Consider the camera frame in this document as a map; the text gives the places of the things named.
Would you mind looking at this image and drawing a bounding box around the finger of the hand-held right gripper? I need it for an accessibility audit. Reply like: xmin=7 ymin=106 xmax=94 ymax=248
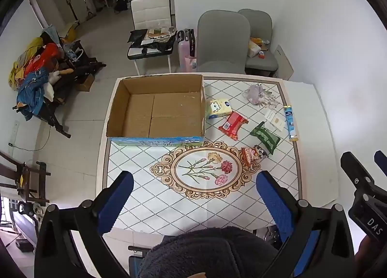
xmin=374 ymin=150 xmax=387 ymax=176
xmin=340 ymin=151 xmax=376 ymax=189

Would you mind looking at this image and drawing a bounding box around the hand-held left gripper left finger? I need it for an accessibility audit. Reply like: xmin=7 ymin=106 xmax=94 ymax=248
xmin=35 ymin=170 xmax=135 ymax=278

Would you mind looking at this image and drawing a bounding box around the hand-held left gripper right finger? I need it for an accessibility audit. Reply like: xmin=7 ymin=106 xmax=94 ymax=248
xmin=255 ymin=170 xmax=356 ymax=278

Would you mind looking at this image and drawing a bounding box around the cartoon snack packet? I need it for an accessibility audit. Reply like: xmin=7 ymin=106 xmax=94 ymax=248
xmin=240 ymin=145 xmax=269 ymax=170

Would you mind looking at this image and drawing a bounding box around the green tissue packet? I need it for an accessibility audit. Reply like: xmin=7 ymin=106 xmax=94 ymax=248
xmin=250 ymin=121 xmax=280 ymax=155

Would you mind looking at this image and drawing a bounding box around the blue and white tube packet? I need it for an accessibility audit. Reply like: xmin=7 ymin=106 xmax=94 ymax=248
xmin=283 ymin=105 xmax=300 ymax=142

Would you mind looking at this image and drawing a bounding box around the red wet wipes packet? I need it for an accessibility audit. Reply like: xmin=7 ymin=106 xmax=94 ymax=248
xmin=218 ymin=111 xmax=249 ymax=140

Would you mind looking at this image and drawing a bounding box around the yellow tissue pack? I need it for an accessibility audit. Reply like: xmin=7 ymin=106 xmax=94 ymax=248
xmin=206 ymin=98 xmax=233 ymax=120

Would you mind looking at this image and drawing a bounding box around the purple soft cloth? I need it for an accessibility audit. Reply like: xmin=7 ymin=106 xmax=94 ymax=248
xmin=242 ymin=83 xmax=267 ymax=105

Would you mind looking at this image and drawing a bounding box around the dark fleece clothing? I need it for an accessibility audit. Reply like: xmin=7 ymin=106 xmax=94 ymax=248
xmin=137 ymin=226 xmax=279 ymax=278

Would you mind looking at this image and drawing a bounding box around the dark wooden chair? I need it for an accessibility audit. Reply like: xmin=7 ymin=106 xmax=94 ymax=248
xmin=0 ymin=150 xmax=51 ymax=206

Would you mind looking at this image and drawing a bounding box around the white power strip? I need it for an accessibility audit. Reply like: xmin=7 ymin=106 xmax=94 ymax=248
xmin=8 ymin=121 xmax=19 ymax=148

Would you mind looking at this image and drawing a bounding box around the small cardboard box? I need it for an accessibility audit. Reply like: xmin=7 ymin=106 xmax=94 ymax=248
xmin=75 ymin=74 xmax=95 ymax=93

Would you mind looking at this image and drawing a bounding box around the white board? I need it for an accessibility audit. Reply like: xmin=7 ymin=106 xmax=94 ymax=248
xmin=274 ymin=45 xmax=295 ymax=81

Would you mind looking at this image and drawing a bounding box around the white plush toy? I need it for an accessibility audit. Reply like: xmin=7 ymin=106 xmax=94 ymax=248
xmin=45 ymin=70 xmax=62 ymax=100

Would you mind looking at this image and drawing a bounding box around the black metal rack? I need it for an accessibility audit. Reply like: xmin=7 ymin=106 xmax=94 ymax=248
xmin=12 ymin=40 xmax=107 ymax=139

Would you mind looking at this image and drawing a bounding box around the blue garment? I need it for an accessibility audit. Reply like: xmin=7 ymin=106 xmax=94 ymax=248
xmin=16 ymin=68 xmax=50 ymax=121

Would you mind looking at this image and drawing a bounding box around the yellow and white bag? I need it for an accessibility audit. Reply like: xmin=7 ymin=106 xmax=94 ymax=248
xmin=248 ymin=37 xmax=262 ymax=57

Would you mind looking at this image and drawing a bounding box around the pink paper bag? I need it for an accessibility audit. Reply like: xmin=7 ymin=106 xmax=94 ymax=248
xmin=184 ymin=56 xmax=198 ymax=73

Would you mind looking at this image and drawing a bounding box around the red plastic bag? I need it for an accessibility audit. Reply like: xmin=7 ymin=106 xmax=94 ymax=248
xmin=23 ymin=43 xmax=59 ymax=77

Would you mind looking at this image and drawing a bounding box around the grey fabric chair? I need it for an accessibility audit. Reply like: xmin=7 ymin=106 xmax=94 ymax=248
xmin=196 ymin=10 xmax=251 ymax=75
xmin=238 ymin=8 xmax=278 ymax=77

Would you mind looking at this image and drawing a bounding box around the pink suitcase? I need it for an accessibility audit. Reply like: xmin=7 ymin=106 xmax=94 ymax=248
xmin=177 ymin=28 xmax=198 ymax=73

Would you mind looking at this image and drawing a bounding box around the black flat bag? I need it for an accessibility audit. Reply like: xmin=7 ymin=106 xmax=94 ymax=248
xmin=127 ymin=29 xmax=152 ymax=44

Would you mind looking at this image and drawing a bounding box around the yellow garment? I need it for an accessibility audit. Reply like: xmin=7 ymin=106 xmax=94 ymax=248
xmin=8 ymin=37 xmax=44 ymax=89

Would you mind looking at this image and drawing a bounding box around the stack of papers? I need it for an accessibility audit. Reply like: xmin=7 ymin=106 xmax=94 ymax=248
xmin=147 ymin=27 xmax=176 ymax=41

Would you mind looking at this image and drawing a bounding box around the white padded chair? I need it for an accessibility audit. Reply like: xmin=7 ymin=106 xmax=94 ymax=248
xmin=127 ymin=0 xmax=176 ymax=74

